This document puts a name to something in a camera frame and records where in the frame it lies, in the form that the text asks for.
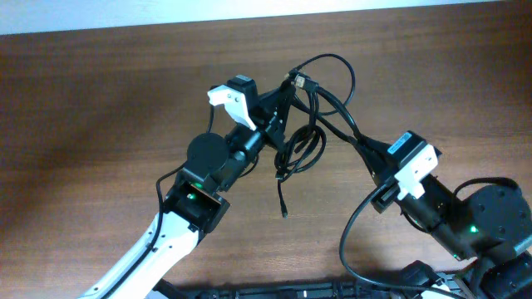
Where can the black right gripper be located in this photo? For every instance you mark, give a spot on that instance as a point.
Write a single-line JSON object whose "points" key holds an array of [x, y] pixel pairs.
{"points": [[385, 178]]}

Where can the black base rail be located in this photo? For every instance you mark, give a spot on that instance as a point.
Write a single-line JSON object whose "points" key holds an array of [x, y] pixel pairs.
{"points": [[330, 287]]}

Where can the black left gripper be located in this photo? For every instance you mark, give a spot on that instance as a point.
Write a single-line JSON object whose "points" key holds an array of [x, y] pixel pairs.
{"points": [[270, 120]]}

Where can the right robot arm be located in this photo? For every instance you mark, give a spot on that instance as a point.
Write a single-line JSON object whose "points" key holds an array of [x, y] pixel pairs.
{"points": [[486, 220]]}

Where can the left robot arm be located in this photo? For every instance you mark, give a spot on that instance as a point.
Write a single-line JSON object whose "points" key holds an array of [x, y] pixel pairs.
{"points": [[193, 206]]}

